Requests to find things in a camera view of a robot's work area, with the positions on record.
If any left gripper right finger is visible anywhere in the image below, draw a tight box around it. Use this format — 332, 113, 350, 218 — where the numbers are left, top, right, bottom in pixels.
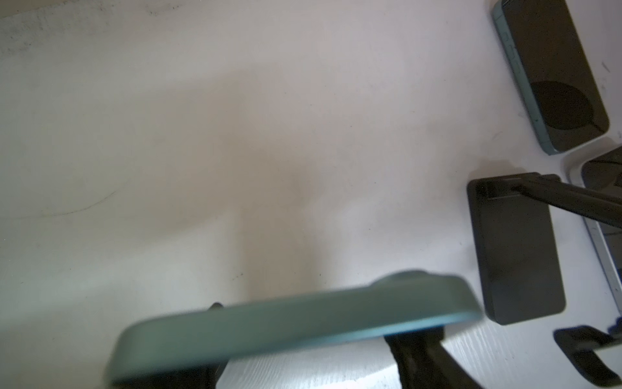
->
384, 327, 481, 389

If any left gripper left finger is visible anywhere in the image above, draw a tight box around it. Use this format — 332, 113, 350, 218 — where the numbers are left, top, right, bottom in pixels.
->
111, 302, 228, 388

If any green phone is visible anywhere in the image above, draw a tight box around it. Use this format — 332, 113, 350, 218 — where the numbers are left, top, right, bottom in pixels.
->
104, 271, 482, 387
492, 1, 610, 155

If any silver phone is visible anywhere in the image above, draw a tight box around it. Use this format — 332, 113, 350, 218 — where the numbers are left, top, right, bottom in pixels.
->
568, 145, 622, 314

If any round black stand front right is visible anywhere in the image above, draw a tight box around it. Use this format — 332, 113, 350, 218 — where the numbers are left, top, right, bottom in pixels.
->
553, 317, 621, 387

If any black rectangular stand back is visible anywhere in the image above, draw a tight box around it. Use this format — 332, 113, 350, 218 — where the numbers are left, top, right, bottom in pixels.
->
466, 173, 608, 325

